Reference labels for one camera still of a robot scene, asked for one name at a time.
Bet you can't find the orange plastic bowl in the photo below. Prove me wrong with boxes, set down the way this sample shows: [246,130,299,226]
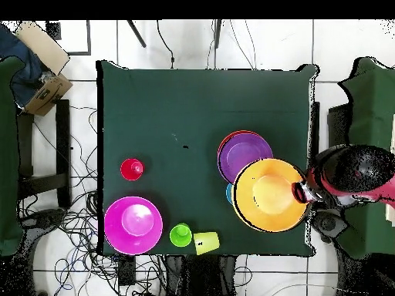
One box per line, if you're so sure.
[231,157,310,234]

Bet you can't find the purple plastic bowl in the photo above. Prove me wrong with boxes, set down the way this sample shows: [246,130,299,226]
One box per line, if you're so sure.
[217,132,275,184]

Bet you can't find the red-orange plastic bowl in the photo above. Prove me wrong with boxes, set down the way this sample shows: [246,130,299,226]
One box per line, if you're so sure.
[217,129,263,155]

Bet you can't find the yellow plastic cup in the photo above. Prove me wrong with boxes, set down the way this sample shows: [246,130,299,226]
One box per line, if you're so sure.
[193,230,221,256]

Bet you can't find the green-covered side table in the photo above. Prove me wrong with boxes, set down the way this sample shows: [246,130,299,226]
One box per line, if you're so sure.
[336,57,395,260]
[0,55,26,257]

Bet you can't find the green plastic cup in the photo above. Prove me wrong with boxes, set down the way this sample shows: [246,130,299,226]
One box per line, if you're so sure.
[169,223,193,248]

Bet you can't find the red plastic cup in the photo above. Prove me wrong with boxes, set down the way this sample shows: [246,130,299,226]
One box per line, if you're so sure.
[120,157,145,182]

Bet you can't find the pink plastic bowl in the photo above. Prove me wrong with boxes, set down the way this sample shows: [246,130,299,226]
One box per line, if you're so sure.
[103,196,164,256]

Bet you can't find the black stand leg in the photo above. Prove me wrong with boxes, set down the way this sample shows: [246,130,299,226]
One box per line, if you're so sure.
[212,19,222,49]
[126,19,147,49]

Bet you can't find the dark green tablecloth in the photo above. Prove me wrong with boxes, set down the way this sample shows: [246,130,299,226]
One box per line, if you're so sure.
[96,59,319,257]

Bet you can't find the black power box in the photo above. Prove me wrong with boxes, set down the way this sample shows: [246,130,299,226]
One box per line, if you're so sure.
[117,255,137,287]

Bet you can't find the brown cardboard box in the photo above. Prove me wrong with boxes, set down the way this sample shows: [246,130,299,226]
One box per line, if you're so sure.
[23,72,74,117]

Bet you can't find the beige cardboard sheet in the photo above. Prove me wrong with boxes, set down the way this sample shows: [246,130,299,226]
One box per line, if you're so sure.
[15,20,71,76]

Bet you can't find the blue cloth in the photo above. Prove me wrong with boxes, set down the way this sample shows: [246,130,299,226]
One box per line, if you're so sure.
[0,24,47,107]

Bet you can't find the black chair frame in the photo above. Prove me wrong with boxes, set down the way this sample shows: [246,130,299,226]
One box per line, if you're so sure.
[309,101,353,155]
[16,99,73,209]

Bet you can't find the black cable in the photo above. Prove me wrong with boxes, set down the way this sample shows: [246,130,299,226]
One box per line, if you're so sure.
[156,19,175,69]

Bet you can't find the tangle of cables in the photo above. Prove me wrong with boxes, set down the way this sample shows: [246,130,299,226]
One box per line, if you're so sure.
[19,104,167,296]

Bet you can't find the grey metal frame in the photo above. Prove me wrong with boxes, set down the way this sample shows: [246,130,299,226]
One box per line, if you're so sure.
[46,19,93,57]

